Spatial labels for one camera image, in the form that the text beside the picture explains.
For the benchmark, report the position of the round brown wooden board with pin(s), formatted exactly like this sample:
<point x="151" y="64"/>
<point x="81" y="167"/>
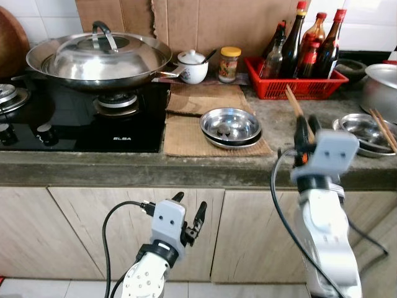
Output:
<point x="12" y="43"/>

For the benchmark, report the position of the yellow lid glass jar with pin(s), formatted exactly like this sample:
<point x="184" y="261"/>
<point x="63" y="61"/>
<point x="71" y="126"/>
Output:
<point x="229" y="65"/>

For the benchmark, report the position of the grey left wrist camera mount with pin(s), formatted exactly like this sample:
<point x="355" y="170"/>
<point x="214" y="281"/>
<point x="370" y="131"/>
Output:
<point x="167" y="220"/>

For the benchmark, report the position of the stainless steel wok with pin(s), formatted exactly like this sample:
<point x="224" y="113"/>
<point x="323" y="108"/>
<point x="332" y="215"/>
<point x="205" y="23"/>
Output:
<point x="43" y="65"/>

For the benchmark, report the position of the black glass gas stove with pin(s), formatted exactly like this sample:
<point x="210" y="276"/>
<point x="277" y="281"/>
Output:
<point x="74" y="127"/>

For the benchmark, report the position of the tall dark bottle red cap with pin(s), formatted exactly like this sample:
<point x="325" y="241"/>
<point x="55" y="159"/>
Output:
<point x="294" y="37"/>

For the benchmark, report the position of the dark bowl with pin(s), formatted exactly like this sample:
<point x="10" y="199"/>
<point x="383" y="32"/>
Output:
<point x="350" y="69"/>

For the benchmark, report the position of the brown cardboard wall sheet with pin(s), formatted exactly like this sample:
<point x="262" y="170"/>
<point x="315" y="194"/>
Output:
<point x="205" y="25"/>

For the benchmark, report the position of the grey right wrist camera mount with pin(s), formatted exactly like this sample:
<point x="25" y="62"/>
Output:
<point x="335" y="154"/>

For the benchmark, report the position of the stainless steel bowl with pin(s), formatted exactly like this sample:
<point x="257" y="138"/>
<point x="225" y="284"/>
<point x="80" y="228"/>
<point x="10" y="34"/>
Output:
<point x="231" y="121"/>
<point x="232" y="144"/>
<point x="356" y="127"/>
<point x="353" y="149"/>

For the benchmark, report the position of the steel wok lid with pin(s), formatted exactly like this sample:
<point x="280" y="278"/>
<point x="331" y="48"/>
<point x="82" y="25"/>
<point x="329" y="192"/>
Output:
<point x="105" y="62"/>

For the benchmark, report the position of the dark sauce bottle red cap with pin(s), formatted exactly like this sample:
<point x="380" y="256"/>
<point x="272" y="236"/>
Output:
<point x="332" y="46"/>

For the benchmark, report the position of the wooden chopstick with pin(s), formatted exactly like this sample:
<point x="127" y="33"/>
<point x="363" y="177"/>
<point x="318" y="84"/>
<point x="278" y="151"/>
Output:
<point x="386" y="127"/>
<point x="383" y="130"/>
<point x="294" y="102"/>

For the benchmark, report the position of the amber bottle red cap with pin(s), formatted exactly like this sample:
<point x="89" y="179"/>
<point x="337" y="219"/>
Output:
<point x="314" y="31"/>

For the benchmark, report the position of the large cardboard mat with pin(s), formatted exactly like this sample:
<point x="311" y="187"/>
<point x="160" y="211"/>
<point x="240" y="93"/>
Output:
<point x="183" y="138"/>

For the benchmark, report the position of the grey steel pot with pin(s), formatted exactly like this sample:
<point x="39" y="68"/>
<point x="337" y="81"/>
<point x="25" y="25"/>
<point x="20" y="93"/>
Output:
<point x="379" y="90"/>

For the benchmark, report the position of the small bottle red cap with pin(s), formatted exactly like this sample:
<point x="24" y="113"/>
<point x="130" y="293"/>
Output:
<point x="310" y="61"/>

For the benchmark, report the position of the gas burner with pan support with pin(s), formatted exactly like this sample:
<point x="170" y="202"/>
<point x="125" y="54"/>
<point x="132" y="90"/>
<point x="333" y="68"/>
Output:
<point x="116" y="102"/>
<point x="9" y="96"/>

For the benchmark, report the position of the small cardboard mat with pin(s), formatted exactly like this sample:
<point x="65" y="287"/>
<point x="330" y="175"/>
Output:
<point x="205" y="99"/>

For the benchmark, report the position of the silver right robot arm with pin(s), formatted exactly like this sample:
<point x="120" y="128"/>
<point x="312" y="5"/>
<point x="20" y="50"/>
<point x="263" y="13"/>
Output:
<point x="325" y="236"/>

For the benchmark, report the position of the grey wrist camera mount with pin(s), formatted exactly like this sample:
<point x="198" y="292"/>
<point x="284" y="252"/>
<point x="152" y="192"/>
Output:
<point x="167" y="220"/>
<point x="335" y="154"/>

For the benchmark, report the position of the clear glass bottle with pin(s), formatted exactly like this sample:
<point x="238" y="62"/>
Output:
<point x="273" y="59"/>

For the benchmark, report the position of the red plastic basket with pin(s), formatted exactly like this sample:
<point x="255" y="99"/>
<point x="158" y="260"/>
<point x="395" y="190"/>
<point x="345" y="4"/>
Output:
<point x="298" y="88"/>

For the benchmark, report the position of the white ceramic lidded jar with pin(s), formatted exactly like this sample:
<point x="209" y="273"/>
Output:
<point x="193" y="69"/>

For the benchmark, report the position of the black stove knob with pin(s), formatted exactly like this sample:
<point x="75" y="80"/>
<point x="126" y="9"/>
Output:
<point x="7" y="133"/>
<point x="44" y="132"/>

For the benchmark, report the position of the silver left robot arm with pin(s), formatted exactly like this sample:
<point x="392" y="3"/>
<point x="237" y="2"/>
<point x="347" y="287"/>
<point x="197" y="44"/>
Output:
<point x="144" y="280"/>

